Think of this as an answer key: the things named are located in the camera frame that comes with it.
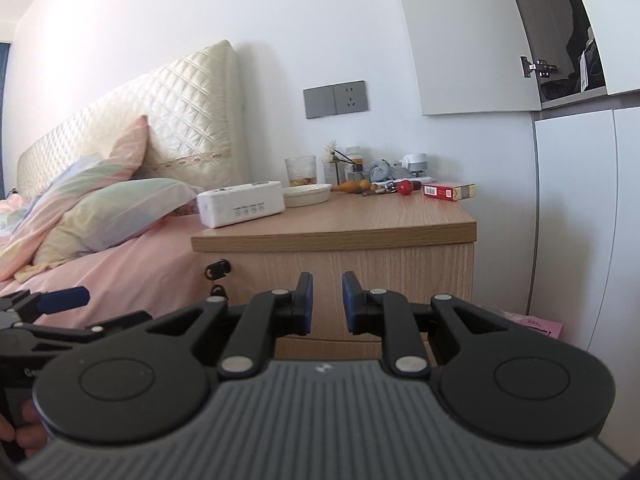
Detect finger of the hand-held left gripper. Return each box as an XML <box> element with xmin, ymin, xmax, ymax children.
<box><xmin>0</xmin><ymin>286</ymin><xmax>92</xmax><ymax>328</ymax></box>
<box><xmin>0</xmin><ymin>310</ymin><xmax>153</xmax><ymax>358</ymax></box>

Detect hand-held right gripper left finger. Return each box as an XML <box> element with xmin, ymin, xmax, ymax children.
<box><xmin>144</xmin><ymin>272</ymin><xmax>315</xmax><ymax>379</ymax></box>

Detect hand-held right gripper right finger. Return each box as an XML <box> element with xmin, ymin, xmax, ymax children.
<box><xmin>341</xmin><ymin>271</ymin><xmax>512</xmax><ymax>379</ymax></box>

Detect wooden drawer with lock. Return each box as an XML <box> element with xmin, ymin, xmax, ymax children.
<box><xmin>202</xmin><ymin>242</ymin><xmax>475</xmax><ymax>346</ymax></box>

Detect wooden plain drawer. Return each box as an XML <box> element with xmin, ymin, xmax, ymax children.
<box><xmin>274</xmin><ymin>337</ymin><xmax>436</xmax><ymax>361</ymax></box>

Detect black drawer lock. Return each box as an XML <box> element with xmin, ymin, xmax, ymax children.
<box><xmin>204</xmin><ymin>258</ymin><xmax>232</xmax><ymax>281</ymax></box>

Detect person's left hand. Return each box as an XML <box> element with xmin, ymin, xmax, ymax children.
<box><xmin>0</xmin><ymin>404</ymin><xmax>51</xmax><ymax>457</ymax></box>

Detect pink duvet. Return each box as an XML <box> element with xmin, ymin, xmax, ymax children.
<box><xmin>0</xmin><ymin>195</ymin><xmax>221</xmax><ymax>341</ymax></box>

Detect wooden nightstand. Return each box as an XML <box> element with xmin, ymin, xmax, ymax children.
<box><xmin>191</xmin><ymin>187</ymin><xmax>478</xmax><ymax>361</ymax></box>

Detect cream dish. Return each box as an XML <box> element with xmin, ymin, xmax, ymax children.
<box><xmin>282</xmin><ymin>183</ymin><xmax>333</xmax><ymax>208</ymax></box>

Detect pastel striped pillow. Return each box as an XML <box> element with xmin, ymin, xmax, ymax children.
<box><xmin>32</xmin><ymin>178</ymin><xmax>206</xmax><ymax>268</ymax></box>

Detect brown gourd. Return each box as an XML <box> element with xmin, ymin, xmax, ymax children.
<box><xmin>332</xmin><ymin>179</ymin><xmax>373</xmax><ymax>194</ymax></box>

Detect white tissue box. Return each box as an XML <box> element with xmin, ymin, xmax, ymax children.
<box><xmin>196</xmin><ymin>180</ymin><xmax>286</xmax><ymax>229</ymax></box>

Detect drinking glass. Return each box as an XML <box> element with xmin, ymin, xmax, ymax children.
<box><xmin>285</xmin><ymin>155</ymin><xmax>318</xmax><ymax>188</ymax></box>

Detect grey plush toy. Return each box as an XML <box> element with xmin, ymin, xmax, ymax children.
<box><xmin>369</xmin><ymin>159</ymin><xmax>396</xmax><ymax>182</ymax></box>

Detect pink striped pillow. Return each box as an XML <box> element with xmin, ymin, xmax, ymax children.
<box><xmin>0</xmin><ymin>115</ymin><xmax>150</xmax><ymax>281</ymax></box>

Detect red cigarette box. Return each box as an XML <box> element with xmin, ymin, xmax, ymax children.
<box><xmin>423</xmin><ymin>182</ymin><xmax>476</xmax><ymax>202</ymax></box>

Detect white plug adapter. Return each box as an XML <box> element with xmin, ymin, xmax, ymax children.
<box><xmin>402</xmin><ymin>152</ymin><xmax>431</xmax><ymax>178</ymax></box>

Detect pink box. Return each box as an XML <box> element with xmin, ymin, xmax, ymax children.
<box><xmin>480</xmin><ymin>305</ymin><xmax>563</xmax><ymax>341</ymax></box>

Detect cream quilted headboard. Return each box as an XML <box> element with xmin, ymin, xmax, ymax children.
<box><xmin>16</xmin><ymin>39</ymin><xmax>251</xmax><ymax>196</ymax></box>

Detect white lower wardrobe door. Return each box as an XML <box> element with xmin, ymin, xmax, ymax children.
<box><xmin>614</xmin><ymin>91</ymin><xmax>640</xmax><ymax>461</ymax></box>
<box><xmin>532</xmin><ymin>109</ymin><xmax>619</xmax><ymax>353</ymax></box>

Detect open white wardrobe door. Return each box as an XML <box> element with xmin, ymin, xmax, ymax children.
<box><xmin>390</xmin><ymin>0</ymin><xmax>543</xmax><ymax>117</ymax></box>

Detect metal door hinge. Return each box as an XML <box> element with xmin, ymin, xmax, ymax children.
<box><xmin>520</xmin><ymin>56</ymin><xmax>557</xmax><ymax>80</ymax></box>

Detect dark clothes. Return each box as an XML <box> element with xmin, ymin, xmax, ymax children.
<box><xmin>537</xmin><ymin>0</ymin><xmax>608</xmax><ymax>103</ymax></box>

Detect closed white upper wardrobe door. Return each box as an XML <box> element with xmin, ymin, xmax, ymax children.
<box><xmin>565</xmin><ymin>0</ymin><xmax>640</xmax><ymax>97</ymax></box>

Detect grey wall socket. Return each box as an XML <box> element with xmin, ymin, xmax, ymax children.
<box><xmin>332</xmin><ymin>80</ymin><xmax>371</xmax><ymax>115</ymax></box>

